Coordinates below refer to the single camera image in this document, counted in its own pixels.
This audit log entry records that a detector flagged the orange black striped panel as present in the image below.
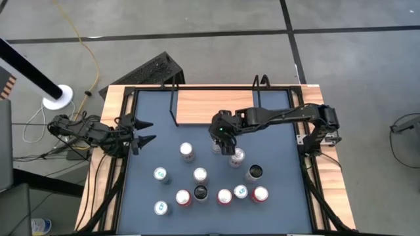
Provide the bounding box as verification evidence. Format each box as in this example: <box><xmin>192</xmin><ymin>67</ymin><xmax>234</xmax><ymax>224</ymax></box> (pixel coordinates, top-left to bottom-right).
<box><xmin>0</xmin><ymin>67</ymin><xmax>17</xmax><ymax>101</ymax></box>

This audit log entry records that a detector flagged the grey metal floor stand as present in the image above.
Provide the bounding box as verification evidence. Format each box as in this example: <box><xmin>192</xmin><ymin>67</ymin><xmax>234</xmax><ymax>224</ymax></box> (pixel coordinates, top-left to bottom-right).
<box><xmin>390</xmin><ymin>116</ymin><xmax>420</xmax><ymax>135</ymax></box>

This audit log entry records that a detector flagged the red Fanta strawberry can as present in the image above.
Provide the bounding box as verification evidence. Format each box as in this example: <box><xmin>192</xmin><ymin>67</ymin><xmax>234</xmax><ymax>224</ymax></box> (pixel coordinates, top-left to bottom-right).
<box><xmin>216</xmin><ymin>188</ymin><xmax>234</xmax><ymax>207</ymax></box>
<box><xmin>175</xmin><ymin>189</ymin><xmax>194</xmax><ymax>207</ymax></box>
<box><xmin>251</xmin><ymin>186</ymin><xmax>270</xmax><ymax>204</ymax></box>

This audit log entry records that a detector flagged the wooden shelf with wire frame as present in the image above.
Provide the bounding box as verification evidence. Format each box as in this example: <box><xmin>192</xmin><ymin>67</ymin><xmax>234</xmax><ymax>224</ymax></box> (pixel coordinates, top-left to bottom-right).
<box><xmin>169</xmin><ymin>74</ymin><xmax>272</xmax><ymax>128</ymax></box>

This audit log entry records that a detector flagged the blue silver Red Bull can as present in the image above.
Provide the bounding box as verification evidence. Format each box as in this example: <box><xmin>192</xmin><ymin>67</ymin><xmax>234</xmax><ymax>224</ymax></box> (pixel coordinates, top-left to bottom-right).
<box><xmin>153</xmin><ymin>199</ymin><xmax>172</xmax><ymax>217</ymax></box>
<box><xmin>153</xmin><ymin>166</ymin><xmax>172</xmax><ymax>185</ymax></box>
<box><xmin>233</xmin><ymin>184</ymin><xmax>249</xmax><ymax>200</ymax></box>

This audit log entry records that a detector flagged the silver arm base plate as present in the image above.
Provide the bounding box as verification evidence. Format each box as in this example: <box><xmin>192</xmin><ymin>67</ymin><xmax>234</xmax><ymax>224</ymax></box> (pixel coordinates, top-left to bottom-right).
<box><xmin>296</xmin><ymin>132</ymin><xmax>343</xmax><ymax>147</ymax></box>

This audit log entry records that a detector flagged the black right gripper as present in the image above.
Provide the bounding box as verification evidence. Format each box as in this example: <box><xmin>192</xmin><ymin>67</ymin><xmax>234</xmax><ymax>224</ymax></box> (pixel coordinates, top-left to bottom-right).
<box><xmin>209</xmin><ymin>109</ymin><xmax>244</xmax><ymax>156</ymax></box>

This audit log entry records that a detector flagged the white floor cable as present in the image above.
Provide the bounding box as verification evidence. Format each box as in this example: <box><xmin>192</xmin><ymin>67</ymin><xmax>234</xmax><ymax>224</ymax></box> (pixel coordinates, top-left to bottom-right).
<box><xmin>21</xmin><ymin>103</ymin><xmax>45</xmax><ymax>144</ymax></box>

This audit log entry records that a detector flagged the black pole white round base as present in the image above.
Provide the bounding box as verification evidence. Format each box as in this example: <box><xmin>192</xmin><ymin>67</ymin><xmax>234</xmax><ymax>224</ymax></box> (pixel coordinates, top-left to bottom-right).
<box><xmin>0</xmin><ymin>37</ymin><xmax>75</xmax><ymax>111</ymax></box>

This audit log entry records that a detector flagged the black floor cable bundle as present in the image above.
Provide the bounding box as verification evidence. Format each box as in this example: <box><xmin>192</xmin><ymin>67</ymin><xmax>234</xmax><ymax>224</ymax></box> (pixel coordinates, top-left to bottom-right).
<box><xmin>12</xmin><ymin>144</ymin><xmax>99</xmax><ymax>165</ymax></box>

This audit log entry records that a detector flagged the yellow floor cable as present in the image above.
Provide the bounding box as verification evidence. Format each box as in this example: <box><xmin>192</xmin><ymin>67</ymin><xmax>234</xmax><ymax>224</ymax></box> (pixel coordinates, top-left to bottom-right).
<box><xmin>52</xmin><ymin>0</ymin><xmax>100</xmax><ymax>122</ymax></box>

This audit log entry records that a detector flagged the black power brick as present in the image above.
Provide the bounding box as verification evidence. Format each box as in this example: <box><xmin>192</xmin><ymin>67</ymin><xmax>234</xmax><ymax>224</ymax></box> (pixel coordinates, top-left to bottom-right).
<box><xmin>67</xmin><ymin>149</ymin><xmax>89</xmax><ymax>161</ymax></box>

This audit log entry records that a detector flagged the black aluminium table frame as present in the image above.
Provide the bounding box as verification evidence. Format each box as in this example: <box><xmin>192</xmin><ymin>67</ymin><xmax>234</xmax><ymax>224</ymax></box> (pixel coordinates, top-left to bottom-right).
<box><xmin>110</xmin><ymin>85</ymin><xmax>324</xmax><ymax>235</ymax></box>

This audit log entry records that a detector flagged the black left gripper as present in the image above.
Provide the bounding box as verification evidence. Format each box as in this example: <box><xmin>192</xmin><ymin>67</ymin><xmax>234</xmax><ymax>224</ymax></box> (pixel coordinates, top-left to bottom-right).
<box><xmin>113</xmin><ymin>113</ymin><xmax>158</xmax><ymax>157</ymax></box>

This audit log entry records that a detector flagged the black floor cable loop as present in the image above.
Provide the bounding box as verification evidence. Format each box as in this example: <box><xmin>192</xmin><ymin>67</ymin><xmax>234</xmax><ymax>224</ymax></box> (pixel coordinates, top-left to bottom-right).
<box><xmin>388</xmin><ymin>113</ymin><xmax>420</xmax><ymax>170</ymax></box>

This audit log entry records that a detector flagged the black perforated metal case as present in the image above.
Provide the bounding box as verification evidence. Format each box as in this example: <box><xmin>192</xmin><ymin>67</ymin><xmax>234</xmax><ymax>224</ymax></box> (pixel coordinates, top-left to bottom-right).
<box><xmin>98</xmin><ymin>51</ymin><xmax>186</xmax><ymax>99</ymax></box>

